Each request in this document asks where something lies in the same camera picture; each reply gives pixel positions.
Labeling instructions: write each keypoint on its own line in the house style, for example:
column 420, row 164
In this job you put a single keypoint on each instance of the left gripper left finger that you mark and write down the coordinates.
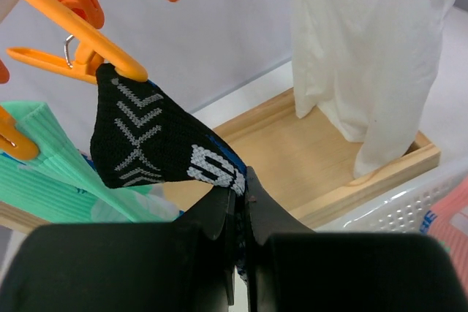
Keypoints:
column 183, row 265

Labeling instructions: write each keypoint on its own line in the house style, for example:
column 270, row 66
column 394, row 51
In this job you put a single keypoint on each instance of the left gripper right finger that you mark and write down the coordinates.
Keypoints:
column 293, row 268

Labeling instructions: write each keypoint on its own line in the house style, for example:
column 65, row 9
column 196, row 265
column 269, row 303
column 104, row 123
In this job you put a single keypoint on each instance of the black sock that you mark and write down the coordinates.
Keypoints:
column 142, row 137

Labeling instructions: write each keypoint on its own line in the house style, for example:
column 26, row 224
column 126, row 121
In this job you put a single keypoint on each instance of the pink patterned sock front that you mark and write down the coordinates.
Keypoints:
column 446, row 221

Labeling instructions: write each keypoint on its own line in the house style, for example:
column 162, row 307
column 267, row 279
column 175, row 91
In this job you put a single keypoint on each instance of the wooden clothes rack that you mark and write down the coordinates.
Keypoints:
column 304, row 164

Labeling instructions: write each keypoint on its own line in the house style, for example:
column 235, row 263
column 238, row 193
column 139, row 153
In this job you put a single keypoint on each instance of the white plastic basket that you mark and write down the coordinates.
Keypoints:
column 402, row 209

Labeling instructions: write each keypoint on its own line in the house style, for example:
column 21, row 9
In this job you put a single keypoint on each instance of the mint green sock left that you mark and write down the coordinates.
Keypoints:
column 61, row 185

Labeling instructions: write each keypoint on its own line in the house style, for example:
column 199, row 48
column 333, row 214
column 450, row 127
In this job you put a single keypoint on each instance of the white cloth garment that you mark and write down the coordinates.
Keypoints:
column 369, row 66

